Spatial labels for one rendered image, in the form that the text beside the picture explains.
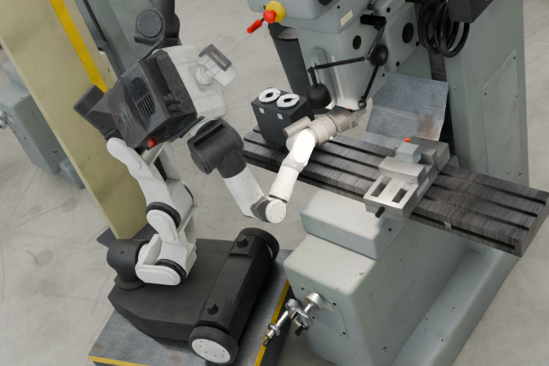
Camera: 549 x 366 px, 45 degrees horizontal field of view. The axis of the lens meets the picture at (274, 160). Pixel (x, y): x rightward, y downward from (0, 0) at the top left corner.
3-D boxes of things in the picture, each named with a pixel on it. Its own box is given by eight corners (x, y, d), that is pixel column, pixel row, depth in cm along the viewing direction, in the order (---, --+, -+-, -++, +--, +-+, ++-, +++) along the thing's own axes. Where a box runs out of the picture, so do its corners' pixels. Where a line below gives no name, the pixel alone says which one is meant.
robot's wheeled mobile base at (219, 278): (106, 337, 293) (73, 290, 272) (158, 249, 328) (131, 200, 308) (236, 358, 267) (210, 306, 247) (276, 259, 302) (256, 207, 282)
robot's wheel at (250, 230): (242, 262, 310) (229, 233, 297) (245, 254, 313) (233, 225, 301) (281, 266, 302) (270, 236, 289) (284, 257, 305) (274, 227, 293)
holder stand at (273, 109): (301, 152, 266) (288, 113, 253) (262, 138, 280) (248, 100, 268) (319, 135, 271) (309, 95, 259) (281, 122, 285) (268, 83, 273)
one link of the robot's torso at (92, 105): (65, 113, 230) (89, 91, 218) (84, 91, 239) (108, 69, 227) (127, 166, 239) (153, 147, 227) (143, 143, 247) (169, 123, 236)
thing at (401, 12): (395, 76, 225) (382, 7, 209) (336, 64, 240) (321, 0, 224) (423, 46, 234) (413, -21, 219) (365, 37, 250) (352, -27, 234)
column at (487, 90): (488, 285, 313) (457, -19, 218) (400, 252, 342) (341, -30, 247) (533, 215, 338) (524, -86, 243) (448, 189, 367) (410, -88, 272)
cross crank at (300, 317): (310, 343, 239) (301, 323, 232) (284, 330, 247) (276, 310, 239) (335, 311, 247) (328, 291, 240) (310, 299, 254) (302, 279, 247)
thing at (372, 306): (376, 389, 267) (347, 296, 231) (314, 355, 287) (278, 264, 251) (470, 252, 307) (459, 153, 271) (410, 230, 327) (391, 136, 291)
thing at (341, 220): (378, 261, 239) (372, 238, 231) (303, 231, 260) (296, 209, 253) (446, 174, 264) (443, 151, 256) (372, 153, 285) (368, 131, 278)
